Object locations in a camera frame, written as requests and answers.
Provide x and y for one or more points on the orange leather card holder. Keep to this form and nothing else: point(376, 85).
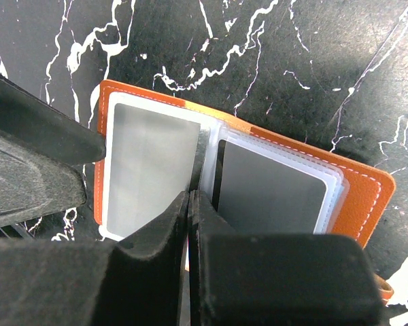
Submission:
point(356, 194)

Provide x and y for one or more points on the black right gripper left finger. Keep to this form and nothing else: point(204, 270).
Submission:
point(136, 281)

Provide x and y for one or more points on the black credit card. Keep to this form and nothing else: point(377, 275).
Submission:
point(257, 194)
point(150, 161)

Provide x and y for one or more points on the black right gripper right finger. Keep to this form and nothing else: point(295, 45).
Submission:
point(275, 279)

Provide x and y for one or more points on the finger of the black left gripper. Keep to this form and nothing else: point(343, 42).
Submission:
point(33, 185)
point(45, 129)

